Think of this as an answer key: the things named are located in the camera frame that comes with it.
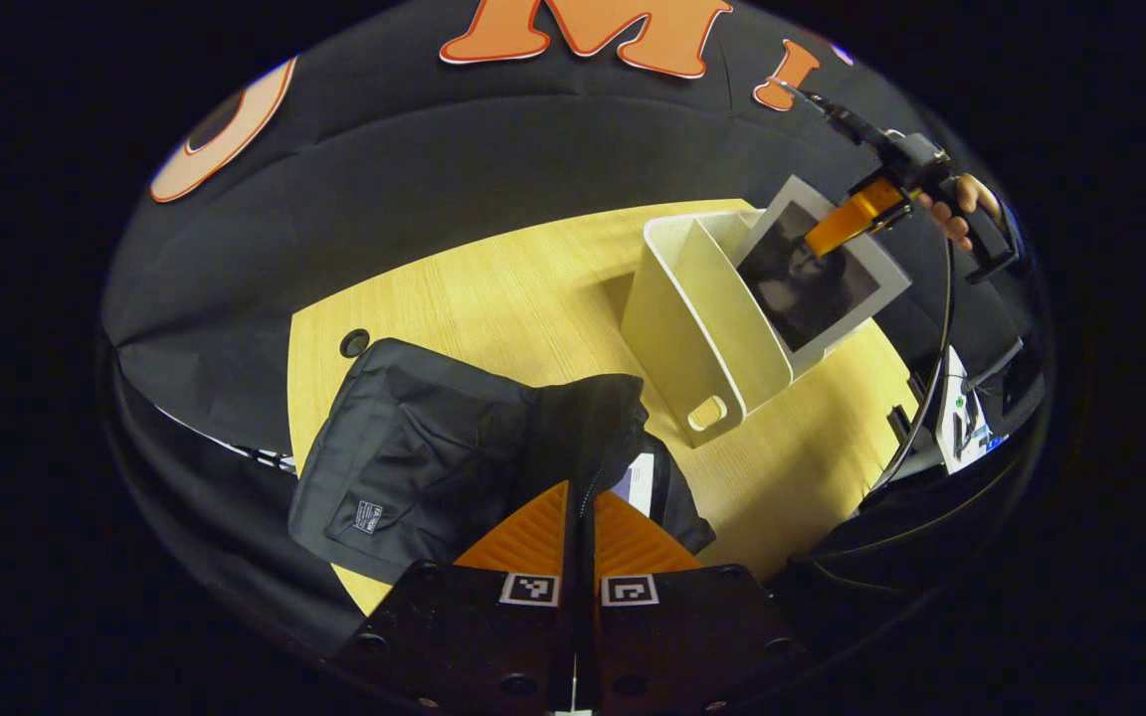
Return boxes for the portrait cover book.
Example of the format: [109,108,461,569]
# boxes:
[732,176,914,377]

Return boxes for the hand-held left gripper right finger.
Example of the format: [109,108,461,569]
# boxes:
[583,490,808,712]

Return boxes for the blue cover book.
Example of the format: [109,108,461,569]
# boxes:
[613,452,656,518]

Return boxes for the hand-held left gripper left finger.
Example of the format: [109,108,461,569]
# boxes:
[334,480,582,712]

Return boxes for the black cable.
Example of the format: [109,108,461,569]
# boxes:
[866,234,957,493]

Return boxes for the white electronic box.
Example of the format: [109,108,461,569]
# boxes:
[934,346,994,474]

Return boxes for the black schoolbag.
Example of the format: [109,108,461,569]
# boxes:
[287,338,718,588]

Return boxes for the white bookshelf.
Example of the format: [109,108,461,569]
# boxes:
[621,209,798,450]

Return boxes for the black backdrop cloth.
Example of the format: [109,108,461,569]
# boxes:
[100,0,1051,647]

